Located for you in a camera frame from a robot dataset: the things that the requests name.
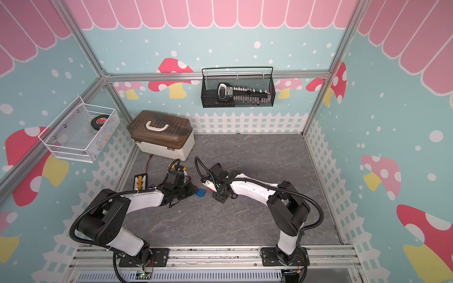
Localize blue lego brick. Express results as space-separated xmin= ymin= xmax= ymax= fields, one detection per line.
xmin=195 ymin=189 xmax=205 ymax=198

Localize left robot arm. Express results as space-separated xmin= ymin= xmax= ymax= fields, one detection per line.
xmin=69 ymin=165 xmax=198 ymax=266

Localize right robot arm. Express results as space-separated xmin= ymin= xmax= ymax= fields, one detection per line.
xmin=198 ymin=163 xmax=324 ymax=266

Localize black tray yellow connectors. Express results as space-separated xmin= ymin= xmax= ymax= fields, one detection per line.
xmin=133 ymin=173 xmax=148 ymax=191

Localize brown lid storage box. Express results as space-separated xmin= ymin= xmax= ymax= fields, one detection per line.
xmin=127 ymin=110 xmax=195 ymax=161

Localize screwdriver bit set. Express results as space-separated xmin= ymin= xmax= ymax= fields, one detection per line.
xmin=217 ymin=83 xmax=272 ymax=107

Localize black tape roll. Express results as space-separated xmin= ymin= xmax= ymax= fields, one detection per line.
xmin=90 ymin=114 xmax=109 ymax=131

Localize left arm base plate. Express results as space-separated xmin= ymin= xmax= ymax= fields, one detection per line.
xmin=119 ymin=248 xmax=170 ymax=268

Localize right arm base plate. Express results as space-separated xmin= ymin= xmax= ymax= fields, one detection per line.
xmin=260 ymin=246 xmax=310 ymax=267

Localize black wire wall basket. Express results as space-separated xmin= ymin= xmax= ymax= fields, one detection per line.
xmin=201 ymin=67 xmax=276 ymax=108

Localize white wire wall basket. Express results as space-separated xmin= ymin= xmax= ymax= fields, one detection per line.
xmin=38 ymin=97 xmax=120 ymax=163

